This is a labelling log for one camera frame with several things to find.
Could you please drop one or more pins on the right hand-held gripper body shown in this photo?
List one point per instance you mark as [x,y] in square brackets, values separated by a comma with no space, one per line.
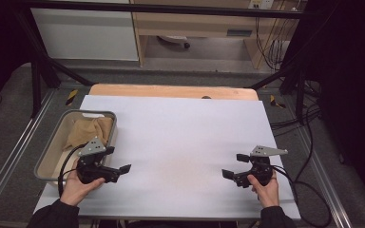
[261,171]

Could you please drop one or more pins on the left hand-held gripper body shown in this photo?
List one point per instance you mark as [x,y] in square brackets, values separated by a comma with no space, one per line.
[90,172]

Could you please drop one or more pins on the tan cloth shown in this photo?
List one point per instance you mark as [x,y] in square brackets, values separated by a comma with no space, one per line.
[87,131]

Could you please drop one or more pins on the beige basket with grey rim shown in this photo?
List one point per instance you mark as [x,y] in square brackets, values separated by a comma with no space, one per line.
[52,152]

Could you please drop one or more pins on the person's left hand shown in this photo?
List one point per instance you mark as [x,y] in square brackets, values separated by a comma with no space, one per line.
[74,190]

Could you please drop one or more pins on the person's right hand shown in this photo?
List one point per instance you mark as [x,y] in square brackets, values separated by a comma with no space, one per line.
[267,194]

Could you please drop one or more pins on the white table cover board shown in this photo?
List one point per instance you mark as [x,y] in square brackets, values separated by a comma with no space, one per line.
[183,133]

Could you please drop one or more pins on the yellow black striped tape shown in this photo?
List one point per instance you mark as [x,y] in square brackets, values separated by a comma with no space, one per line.
[71,97]
[277,102]

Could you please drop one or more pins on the white cabinet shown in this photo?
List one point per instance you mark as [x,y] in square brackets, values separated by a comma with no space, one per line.
[82,34]

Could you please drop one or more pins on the office chair base with caster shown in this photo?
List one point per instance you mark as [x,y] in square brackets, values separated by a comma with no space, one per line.
[174,39]

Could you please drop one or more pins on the light wooden desk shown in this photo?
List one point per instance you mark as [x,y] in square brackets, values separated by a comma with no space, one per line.
[196,25]

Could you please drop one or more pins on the aluminium floor rail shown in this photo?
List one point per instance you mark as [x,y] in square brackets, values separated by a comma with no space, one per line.
[328,180]
[12,152]

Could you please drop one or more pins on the black metal frame strut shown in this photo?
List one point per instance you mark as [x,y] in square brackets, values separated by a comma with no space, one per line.
[293,79]
[39,79]

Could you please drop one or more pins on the black metal frame bar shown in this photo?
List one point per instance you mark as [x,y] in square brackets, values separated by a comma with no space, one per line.
[171,8]

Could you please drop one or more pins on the white wall socket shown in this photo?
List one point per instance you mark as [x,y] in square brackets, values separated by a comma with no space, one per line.
[261,3]

